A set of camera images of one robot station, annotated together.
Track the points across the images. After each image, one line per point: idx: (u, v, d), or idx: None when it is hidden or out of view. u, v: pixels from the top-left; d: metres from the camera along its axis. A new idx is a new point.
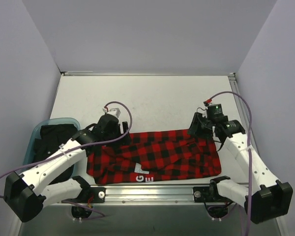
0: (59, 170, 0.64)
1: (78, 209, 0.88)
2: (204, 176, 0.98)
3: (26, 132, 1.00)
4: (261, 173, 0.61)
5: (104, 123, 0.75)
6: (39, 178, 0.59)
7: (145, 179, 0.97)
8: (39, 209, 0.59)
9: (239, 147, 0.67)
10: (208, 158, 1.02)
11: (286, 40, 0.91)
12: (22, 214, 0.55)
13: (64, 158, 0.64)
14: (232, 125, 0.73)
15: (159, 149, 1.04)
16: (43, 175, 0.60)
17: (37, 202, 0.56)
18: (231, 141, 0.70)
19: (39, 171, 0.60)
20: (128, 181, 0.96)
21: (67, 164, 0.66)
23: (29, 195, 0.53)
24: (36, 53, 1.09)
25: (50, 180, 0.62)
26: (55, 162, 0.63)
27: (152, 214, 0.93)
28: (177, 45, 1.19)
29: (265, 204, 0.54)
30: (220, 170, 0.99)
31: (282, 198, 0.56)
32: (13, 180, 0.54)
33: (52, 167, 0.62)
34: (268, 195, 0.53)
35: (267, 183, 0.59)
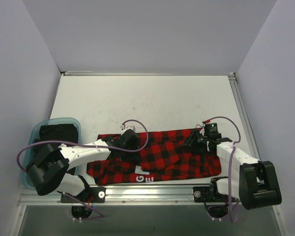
0: (86, 158, 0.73)
1: (78, 209, 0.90)
2: (204, 176, 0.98)
3: (26, 132, 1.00)
4: (245, 158, 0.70)
5: (128, 136, 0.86)
6: (73, 156, 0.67)
7: (145, 179, 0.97)
8: (54, 188, 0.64)
9: (227, 148, 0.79)
10: (208, 158, 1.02)
11: (285, 40, 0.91)
12: (44, 184, 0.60)
13: (95, 150, 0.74)
14: (221, 138, 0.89)
15: (159, 150, 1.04)
16: (76, 155, 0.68)
17: (60, 179, 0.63)
18: (221, 148, 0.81)
19: (74, 151, 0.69)
20: (128, 181, 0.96)
21: (93, 158, 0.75)
23: (63, 166, 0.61)
24: (36, 53, 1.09)
25: (76, 163, 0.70)
26: (88, 151, 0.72)
27: (152, 214, 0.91)
28: (177, 45, 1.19)
29: (250, 177, 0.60)
30: (220, 171, 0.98)
31: (267, 175, 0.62)
32: (51, 150, 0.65)
33: (85, 153, 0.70)
34: (250, 169, 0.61)
35: (250, 162, 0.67)
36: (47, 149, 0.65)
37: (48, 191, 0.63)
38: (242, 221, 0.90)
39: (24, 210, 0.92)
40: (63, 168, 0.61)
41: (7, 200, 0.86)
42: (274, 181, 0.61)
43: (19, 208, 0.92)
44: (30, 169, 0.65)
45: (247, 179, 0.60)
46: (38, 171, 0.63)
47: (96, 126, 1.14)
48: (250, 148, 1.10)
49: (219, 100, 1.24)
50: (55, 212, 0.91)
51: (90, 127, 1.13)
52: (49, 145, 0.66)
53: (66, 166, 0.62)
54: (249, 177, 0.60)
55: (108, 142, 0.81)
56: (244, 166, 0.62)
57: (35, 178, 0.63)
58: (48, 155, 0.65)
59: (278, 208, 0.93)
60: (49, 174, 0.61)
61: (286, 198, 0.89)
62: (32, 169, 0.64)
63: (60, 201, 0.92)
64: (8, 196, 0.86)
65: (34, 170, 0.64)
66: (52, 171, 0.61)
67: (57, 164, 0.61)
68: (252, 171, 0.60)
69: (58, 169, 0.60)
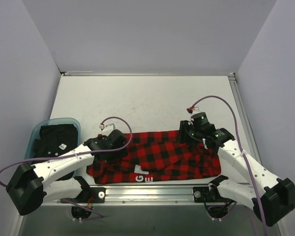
0: (67, 170, 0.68)
1: (78, 209, 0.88)
2: (203, 176, 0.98)
3: (26, 132, 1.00)
4: (261, 175, 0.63)
5: (114, 136, 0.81)
6: (48, 172, 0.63)
7: (144, 179, 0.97)
8: (38, 204, 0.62)
9: (234, 154, 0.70)
10: (208, 158, 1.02)
11: (285, 40, 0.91)
12: (23, 206, 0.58)
13: (75, 159, 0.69)
14: (220, 134, 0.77)
15: (159, 150, 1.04)
16: (53, 171, 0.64)
17: (39, 197, 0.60)
18: (224, 152, 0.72)
19: (49, 166, 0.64)
20: (128, 181, 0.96)
21: (75, 166, 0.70)
23: (36, 187, 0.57)
24: (36, 53, 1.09)
25: (57, 177, 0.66)
26: (67, 162, 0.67)
27: (152, 214, 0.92)
28: (177, 45, 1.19)
29: (275, 205, 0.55)
30: (220, 171, 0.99)
31: (288, 194, 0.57)
32: (24, 170, 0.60)
33: (62, 165, 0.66)
34: (275, 197, 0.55)
35: (270, 184, 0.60)
36: (19, 169, 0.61)
37: (31, 209, 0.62)
38: (242, 221, 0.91)
39: None
40: (37, 189, 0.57)
41: (7, 201, 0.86)
42: (293, 196, 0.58)
43: None
44: (8, 191, 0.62)
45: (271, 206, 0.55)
46: (15, 192, 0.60)
47: (96, 127, 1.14)
48: (250, 148, 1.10)
49: (219, 101, 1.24)
50: (53, 214, 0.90)
51: (90, 127, 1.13)
52: (21, 164, 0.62)
53: (40, 186, 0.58)
54: (273, 205, 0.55)
55: (93, 144, 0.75)
56: (267, 193, 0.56)
57: (14, 199, 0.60)
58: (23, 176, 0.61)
59: None
60: (25, 195, 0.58)
61: None
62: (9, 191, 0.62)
63: (60, 201, 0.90)
64: (8, 197, 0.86)
65: (11, 193, 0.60)
66: (27, 192, 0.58)
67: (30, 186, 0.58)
68: (277, 199, 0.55)
69: (32, 191, 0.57)
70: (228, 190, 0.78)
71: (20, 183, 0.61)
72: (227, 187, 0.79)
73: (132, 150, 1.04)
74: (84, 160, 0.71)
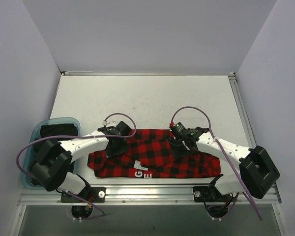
0: (86, 149, 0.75)
1: (78, 209, 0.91)
2: (202, 176, 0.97)
3: (26, 132, 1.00)
4: (235, 150, 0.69)
5: (123, 127, 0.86)
6: (74, 148, 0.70)
7: (143, 175, 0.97)
8: (61, 181, 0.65)
9: (209, 142, 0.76)
10: (208, 158, 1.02)
11: (286, 39, 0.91)
12: (52, 178, 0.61)
13: (94, 140, 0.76)
14: (194, 131, 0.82)
15: (160, 148, 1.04)
16: (77, 147, 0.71)
17: (65, 171, 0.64)
18: (201, 144, 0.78)
19: (74, 143, 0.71)
20: (127, 176, 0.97)
21: (93, 147, 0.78)
23: (67, 158, 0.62)
24: (36, 52, 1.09)
25: (78, 154, 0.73)
26: (87, 141, 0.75)
27: (152, 214, 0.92)
28: (177, 44, 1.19)
29: (253, 172, 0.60)
30: (219, 172, 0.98)
31: (263, 160, 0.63)
32: (51, 145, 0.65)
33: (84, 144, 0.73)
34: (250, 165, 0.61)
35: (244, 155, 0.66)
36: (47, 145, 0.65)
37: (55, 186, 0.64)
38: (242, 220, 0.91)
39: (24, 209, 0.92)
40: (67, 159, 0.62)
41: (7, 201, 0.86)
42: (269, 161, 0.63)
43: (19, 208, 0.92)
44: (32, 169, 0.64)
45: (251, 173, 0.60)
46: (41, 169, 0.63)
47: (96, 126, 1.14)
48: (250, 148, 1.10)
49: (219, 100, 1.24)
50: (54, 212, 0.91)
51: (90, 127, 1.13)
52: (47, 141, 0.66)
53: (69, 158, 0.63)
54: (251, 172, 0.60)
55: (105, 132, 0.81)
56: (243, 163, 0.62)
57: (39, 176, 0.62)
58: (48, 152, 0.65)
59: (278, 207, 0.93)
60: (55, 168, 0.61)
61: (286, 198, 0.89)
62: (34, 168, 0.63)
63: (60, 200, 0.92)
64: (8, 196, 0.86)
65: (36, 169, 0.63)
66: (57, 164, 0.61)
67: (61, 158, 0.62)
68: (251, 166, 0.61)
69: (63, 162, 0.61)
70: (225, 186, 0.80)
71: (45, 161, 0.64)
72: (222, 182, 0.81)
73: (133, 145, 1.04)
74: (100, 142, 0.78)
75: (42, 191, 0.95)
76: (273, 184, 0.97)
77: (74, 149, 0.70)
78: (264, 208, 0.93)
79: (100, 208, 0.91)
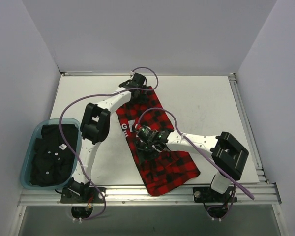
0: (118, 103, 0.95)
1: (78, 209, 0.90)
2: (143, 180, 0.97)
3: (26, 132, 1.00)
4: (203, 141, 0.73)
5: (137, 77, 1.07)
6: (108, 105, 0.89)
7: (125, 130, 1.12)
8: (105, 132, 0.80)
9: (178, 140, 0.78)
10: (164, 181, 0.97)
11: (285, 39, 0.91)
12: (101, 131, 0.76)
13: (120, 96, 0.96)
14: (162, 133, 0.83)
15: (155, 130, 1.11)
16: (110, 104, 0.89)
17: (107, 125, 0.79)
18: (171, 144, 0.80)
19: (107, 102, 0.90)
20: (119, 118, 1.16)
21: (121, 102, 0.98)
23: (107, 113, 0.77)
24: (37, 53, 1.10)
25: (113, 109, 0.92)
26: (116, 98, 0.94)
27: (152, 214, 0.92)
28: (177, 45, 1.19)
29: (226, 159, 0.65)
30: (157, 194, 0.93)
31: (230, 143, 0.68)
32: (92, 108, 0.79)
33: (115, 101, 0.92)
34: (221, 152, 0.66)
35: (213, 144, 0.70)
36: (88, 108, 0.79)
37: (103, 137, 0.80)
38: (242, 221, 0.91)
39: (24, 210, 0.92)
40: (107, 114, 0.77)
41: (7, 201, 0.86)
42: (236, 143, 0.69)
43: (19, 208, 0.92)
44: (83, 129, 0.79)
45: (225, 161, 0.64)
46: (90, 127, 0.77)
47: None
48: (250, 148, 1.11)
49: (219, 101, 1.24)
50: (54, 212, 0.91)
51: None
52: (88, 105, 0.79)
53: (108, 113, 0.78)
54: (226, 160, 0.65)
55: (125, 86, 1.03)
56: (215, 153, 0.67)
57: (89, 132, 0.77)
58: (91, 113, 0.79)
59: (278, 208, 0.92)
60: (101, 122, 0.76)
61: (286, 198, 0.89)
62: (84, 128, 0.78)
63: (60, 201, 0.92)
64: (8, 197, 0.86)
65: (86, 128, 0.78)
66: (102, 120, 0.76)
67: (102, 115, 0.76)
68: (222, 153, 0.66)
69: (105, 116, 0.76)
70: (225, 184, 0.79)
71: (90, 120, 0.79)
72: (221, 180, 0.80)
73: (149, 110, 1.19)
74: (125, 96, 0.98)
75: (42, 191, 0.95)
76: (273, 184, 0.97)
77: (109, 106, 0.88)
78: (264, 208, 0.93)
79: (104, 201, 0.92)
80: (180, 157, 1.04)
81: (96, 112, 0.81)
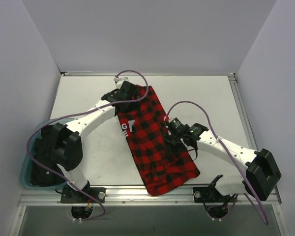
0: (95, 122, 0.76)
1: (79, 209, 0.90)
2: (142, 180, 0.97)
3: (26, 132, 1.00)
4: (240, 152, 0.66)
5: (127, 87, 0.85)
6: (81, 126, 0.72)
7: (125, 130, 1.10)
8: (77, 158, 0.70)
9: (211, 142, 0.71)
10: (163, 181, 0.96)
11: (285, 40, 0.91)
12: (68, 159, 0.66)
13: (100, 112, 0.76)
14: (194, 129, 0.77)
15: (156, 131, 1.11)
16: (84, 125, 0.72)
17: (79, 149, 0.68)
18: (202, 143, 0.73)
19: (80, 122, 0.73)
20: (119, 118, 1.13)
21: (102, 119, 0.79)
23: (75, 139, 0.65)
24: (37, 54, 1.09)
25: (88, 129, 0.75)
26: (93, 115, 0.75)
27: (152, 214, 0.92)
28: (177, 45, 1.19)
29: (260, 178, 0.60)
30: (156, 194, 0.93)
31: (268, 162, 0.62)
32: (59, 129, 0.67)
33: (91, 119, 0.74)
34: (257, 169, 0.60)
35: (250, 159, 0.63)
36: (55, 130, 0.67)
37: (74, 163, 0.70)
38: (242, 221, 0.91)
39: (24, 210, 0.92)
40: (76, 139, 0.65)
41: (7, 201, 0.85)
42: (274, 163, 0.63)
43: (19, 208, 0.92)
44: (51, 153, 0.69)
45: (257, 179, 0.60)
46: (57, 152, 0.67)
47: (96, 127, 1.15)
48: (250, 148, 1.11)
49: (219, 101, 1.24)
50: (54, 212, 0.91)
51: None
52: (55, 126, 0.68)
53: (78, 136, 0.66)
54: (259, 178, 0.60)
55: (110, 98, 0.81)
56: (250, 167, 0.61)
57: (57, 158, 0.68)
58: (59, 135, 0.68)
59: (278, 208, 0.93)
60: (68, 149, 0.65)
61: (286, 198, 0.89)
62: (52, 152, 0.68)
63: (60, 201, 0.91)
64: (8, 197, 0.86)
65: (53, 153, 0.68)
66: (69, 146, 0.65)
67: (70, 140, 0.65)
68: (258, 171, 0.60)
69: (73, 142, 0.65)
70: (227, 187, 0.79)
71: (58, 144, 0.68)
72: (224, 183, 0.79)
73: (149, 109, 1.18)
74: (106, 112, 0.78)
75: (42, 191, 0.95)
76: None
77: (82, 127, 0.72)
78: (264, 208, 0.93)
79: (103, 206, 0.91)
80: (180, 157, 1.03)
81: (66, 133, 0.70)
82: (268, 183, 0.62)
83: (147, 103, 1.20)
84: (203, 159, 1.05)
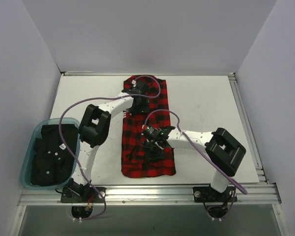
0: (118, 107, 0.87)
1: (79, 209, 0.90)
2: (122, 158, 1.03)
3: (26, 132, 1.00)
4: (200, 136, 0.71)
5: (141, 85, 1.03)
6: (110, 108, 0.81)
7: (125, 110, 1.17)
8: (104, 136, 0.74)
9: (178, 137, 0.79)
10: (138, 166, 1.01)
11: (286, 39, 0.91)
12: (100, 134, 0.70)
13: (123, 100, 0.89)
14: (164, 132, 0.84)
15: (153, 120, 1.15)
16: (111, 107, 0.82)
17: (107, 128, 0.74)
18: (171, 140, 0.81)
19: (108, 105, 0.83)
20: None
21: (123, 106, 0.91)
23: (107, 116, 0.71)
24: (36, 53, 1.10)
25: (113, 113, 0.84)
26: (118, 102, 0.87)
27: (152, 214, 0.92)
28: (177, 45, 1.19)
29: (219, 153, 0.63)
30: (129, 175, 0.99)
31: (225, 139, 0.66)
32: (93, 109, 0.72)
33: (116, 104, 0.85)
34: (215, 146, 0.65)
35: (208, 138, 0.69)
36: (88, 110, 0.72)
37: (101, 141, 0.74)
38: (242, 221, 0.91)
39: (24, 210, 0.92)
40: (108, 118, 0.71)
41: (7, 201, 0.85)
42: (232, 139, 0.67)
43: (19, 208, 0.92)
44: (81, 131, 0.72)
45: (218, 155, 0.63)
46: (88, 129, 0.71)
47: None
48: (250, 148, 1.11)
49: (219, 101, 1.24)
50: (54, 212, 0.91)
51: None
52: (89, 106, 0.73)
53: (109, 116, 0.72)
54: (219, 154, 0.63)
55: (128, 92, 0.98)
56: (208, 147, 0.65)
57: (87, 135, 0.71)
58: (92, 114, 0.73)
59: (278, 208, 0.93)
60: (100, 125, 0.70)
61: (286, 199, 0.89)
62: (82, 129, 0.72)
63: (60, 201, 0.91)
64: (8, 197, 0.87)
65: (84, 130, 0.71)
66: (102, 122, 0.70)
67: (103, 117, 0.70)
68: (216, 147, 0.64)
69: (105, 120, 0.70)
70: (224, 184, 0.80)
71: (90, 122, 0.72)
72: (220, 179, 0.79)
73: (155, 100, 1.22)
74: (128, 101, 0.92)
75: (42, 191, 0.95)
76: (273, 184, 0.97)
77: (110, 109, 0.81)
78: (265, 208, 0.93)
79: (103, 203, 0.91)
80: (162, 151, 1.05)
81: (97, 114, 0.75)
82: (234, 157, 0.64)
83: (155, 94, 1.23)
84: (203, 158, 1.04)
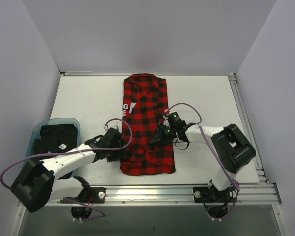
0: (73, 164, 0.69)
1: (78, 209, 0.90)
2: None
3: (26, 132, 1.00)
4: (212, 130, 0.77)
5: (111, 135, 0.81)
6: (57, 166, 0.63)
7: (124, 108, 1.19)
8: (45, 200, 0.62)
9: (194, 130, 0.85)
10: (138, 164, 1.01)
11: (286, 39, 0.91)
12: (34, 200, 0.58)
13: (80, 155, 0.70)
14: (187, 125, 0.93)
15: (153, 119, 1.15)
16: (61, 165, 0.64)
17: (50, 190, 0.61)
18: (189, 132, 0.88)
19: (57, 161, 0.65)
20: (125, 97, 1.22)
21: (79, 162, 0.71)
23: (48, 179, 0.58)
24: (36, 53, 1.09)
25: (64, 171, 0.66)
26: (73, 157, 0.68)
27: (152, 214, 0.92)
28: (176, 45, 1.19)
29: (222, 144, 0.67)
30: (127, 173, 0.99)
31: (235, 134, 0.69)
32: (34, 165, 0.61)
33: (69, 161, 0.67)
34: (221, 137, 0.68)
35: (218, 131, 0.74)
36: (29, 165, 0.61)
37: (39, 205, 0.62)
38: (242, 221, 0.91)
39: (24, 210, 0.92)
40: (49, 180, 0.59)
41: (6, 201, 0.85)
42: (243, 137, 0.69)
43: (19, 208, 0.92)
44: (14, 189, 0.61)
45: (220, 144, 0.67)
46: (23, 189, 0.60)
47: (96, 127, 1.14)
48: None
49: (219, 101, 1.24)
50: (54, 213, 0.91)
51: (90, 128, 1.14)
52: (30, 161, 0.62)
53: (52, 178, 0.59)
54: (221, 144, 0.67)
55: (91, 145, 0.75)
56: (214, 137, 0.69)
57: (21, 196, 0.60)
58: (31, 171, 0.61)
59: (278, 208, 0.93)
60: (37, 189, 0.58)
61: (286, 199, 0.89)
62: (16, 188, 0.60)
63: (60, 201, 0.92)
64: (8, 198, 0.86)
65: (18, 190, 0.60)
66: (39, 185, 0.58)
67: (42, 179, 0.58)
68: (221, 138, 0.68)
69: (45, 183, 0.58)
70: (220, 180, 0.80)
71: (27, 180, 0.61)
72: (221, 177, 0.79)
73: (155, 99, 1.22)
74: (86, 157, 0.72)
75: None
76: (273, 184, 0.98)
77: (58, 167, 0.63)
78: (265, 208, 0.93)
79: (98, 209, 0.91)
80: (163, 149, 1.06)
81: (40, 171, 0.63)
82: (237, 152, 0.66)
83: (155, 93, 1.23)
84: (203, 159, 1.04)
